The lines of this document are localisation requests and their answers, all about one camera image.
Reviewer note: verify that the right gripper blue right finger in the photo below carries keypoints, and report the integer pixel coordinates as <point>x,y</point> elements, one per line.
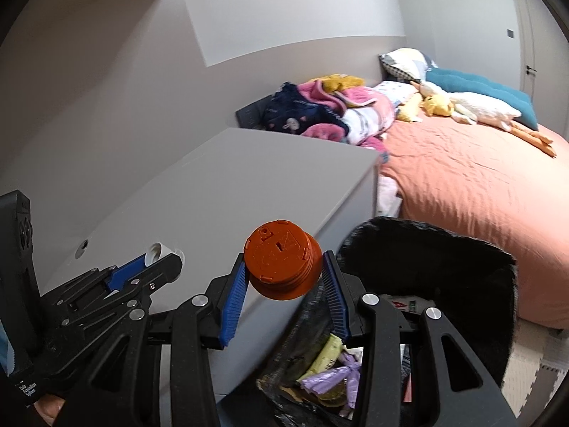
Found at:
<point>334,295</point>

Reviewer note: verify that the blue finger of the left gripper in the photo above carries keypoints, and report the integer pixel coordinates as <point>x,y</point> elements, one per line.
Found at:
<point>137,293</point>
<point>125,273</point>

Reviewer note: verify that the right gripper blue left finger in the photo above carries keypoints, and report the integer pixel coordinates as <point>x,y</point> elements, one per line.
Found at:
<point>234,300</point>

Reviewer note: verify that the orange ribbed plastic cap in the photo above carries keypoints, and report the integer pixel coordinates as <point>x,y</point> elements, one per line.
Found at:
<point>284,262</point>

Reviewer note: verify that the purple pleated paper wrapper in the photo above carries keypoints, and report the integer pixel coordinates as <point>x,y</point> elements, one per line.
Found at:
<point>337,386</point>

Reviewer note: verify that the white AD milk bottle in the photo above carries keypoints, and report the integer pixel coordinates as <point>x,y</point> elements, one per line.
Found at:
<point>410,304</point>

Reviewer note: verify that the black trash bin bag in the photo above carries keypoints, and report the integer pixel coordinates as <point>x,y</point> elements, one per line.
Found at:
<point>443,367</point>

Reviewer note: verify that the left hand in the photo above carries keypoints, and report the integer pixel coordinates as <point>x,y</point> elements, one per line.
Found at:
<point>48,407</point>

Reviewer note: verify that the yellow snack wrapper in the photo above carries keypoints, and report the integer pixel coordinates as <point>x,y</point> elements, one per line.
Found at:
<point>327,357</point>

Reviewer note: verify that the bed with orange sheet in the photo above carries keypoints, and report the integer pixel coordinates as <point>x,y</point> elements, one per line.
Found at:
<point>480,181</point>

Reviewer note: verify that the pink fleece blanket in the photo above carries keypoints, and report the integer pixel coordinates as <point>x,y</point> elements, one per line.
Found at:
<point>367,113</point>

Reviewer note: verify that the foam puzzle floor mat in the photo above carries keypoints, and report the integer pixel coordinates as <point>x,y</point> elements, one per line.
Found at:
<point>537,365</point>

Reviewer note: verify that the dotted white pillow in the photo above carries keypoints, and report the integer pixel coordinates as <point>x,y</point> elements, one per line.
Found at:
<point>398,92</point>

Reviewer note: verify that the mustard yellow cloth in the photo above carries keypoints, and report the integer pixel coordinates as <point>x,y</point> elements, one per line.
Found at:
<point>339,82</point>

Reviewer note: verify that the yellow duck plush toy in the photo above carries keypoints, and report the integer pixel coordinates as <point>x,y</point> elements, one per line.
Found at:
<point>437,105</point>

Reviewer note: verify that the white goose plush toy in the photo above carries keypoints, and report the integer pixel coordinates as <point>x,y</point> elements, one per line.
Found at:
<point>472,109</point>

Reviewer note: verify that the teal tufted cushion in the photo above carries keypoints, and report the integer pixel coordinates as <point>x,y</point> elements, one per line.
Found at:
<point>455,81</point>

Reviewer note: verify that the checkered white pillow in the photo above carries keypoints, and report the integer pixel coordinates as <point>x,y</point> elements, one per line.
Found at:
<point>407,64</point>

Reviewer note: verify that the grey door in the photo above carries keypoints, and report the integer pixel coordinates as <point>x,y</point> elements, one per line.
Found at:
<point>544,64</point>

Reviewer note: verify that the metal cable grommet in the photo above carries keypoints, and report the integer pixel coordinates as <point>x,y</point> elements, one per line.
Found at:
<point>81,249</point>

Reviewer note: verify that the black wall switch panel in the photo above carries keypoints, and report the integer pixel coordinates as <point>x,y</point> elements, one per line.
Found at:
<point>250,116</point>

